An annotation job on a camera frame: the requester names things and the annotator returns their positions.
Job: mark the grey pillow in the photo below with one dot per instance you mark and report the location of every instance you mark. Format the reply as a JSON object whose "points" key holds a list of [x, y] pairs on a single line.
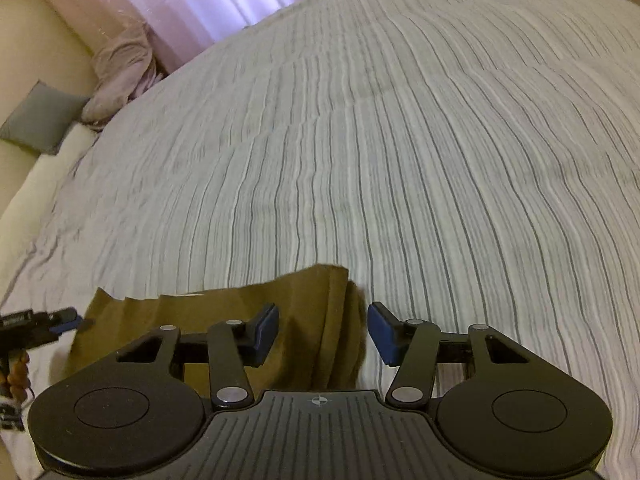
{"points": [[42, 117]]}

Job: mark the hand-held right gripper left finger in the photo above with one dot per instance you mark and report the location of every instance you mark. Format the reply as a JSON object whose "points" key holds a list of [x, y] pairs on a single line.
{"points": [[267, 330]]}

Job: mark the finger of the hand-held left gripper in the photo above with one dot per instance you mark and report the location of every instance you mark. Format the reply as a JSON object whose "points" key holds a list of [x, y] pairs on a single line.
{"points": [[65, 324]]}

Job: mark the cream padded headboard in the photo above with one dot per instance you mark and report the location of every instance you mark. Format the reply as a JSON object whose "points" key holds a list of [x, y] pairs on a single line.
{"points": [[35, 180]]}

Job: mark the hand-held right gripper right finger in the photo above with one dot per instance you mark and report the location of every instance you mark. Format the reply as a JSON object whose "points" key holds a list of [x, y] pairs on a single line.
{"points": [[382, 330]]}

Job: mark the brown long-sleeve top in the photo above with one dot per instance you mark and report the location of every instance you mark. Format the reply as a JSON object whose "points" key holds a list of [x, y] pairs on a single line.
{"points": [[300, 320]]}

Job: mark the bed with striped white sheet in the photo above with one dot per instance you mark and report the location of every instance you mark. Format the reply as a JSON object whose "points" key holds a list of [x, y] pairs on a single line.
{"points": [[400, 150]]}

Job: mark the crumpled pink blanket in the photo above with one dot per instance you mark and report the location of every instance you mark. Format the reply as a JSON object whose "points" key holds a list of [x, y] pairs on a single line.
{"points": [[122, 70]]}

